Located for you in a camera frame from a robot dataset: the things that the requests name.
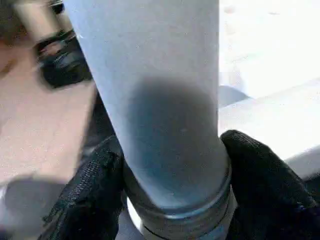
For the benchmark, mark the white plastic table leg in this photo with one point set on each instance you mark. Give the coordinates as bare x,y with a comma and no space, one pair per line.
155,75

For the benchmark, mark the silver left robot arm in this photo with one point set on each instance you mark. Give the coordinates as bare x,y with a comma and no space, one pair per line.
62,67

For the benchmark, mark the white plastic table top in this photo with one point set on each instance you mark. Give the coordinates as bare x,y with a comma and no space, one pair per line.
262,62

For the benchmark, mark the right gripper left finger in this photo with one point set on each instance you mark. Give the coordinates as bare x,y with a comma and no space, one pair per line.
87,205

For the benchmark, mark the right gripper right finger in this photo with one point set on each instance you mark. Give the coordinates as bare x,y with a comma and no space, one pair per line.
270,200

